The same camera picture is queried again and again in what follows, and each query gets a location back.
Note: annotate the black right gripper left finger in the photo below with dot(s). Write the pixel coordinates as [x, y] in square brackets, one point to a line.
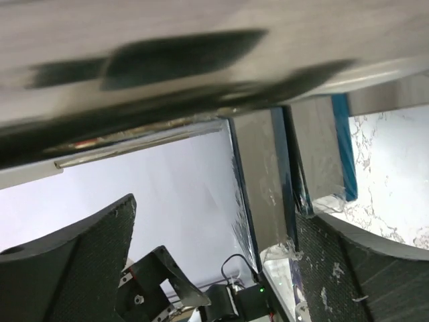
[72, 274]

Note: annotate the purple Robinson Crusoe book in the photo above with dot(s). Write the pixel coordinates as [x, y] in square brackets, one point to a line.
[281, 266]

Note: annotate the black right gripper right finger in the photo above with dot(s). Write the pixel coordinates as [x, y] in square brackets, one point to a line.
[350, 274]

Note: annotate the white two-tier wooden shelf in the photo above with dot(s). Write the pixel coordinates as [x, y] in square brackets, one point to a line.
[84, 79]

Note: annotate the teal ocean cover book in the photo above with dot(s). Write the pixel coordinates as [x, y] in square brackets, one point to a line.
[321, 154]

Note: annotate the dark blue cover book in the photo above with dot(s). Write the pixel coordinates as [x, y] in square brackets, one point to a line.
[265, 221]

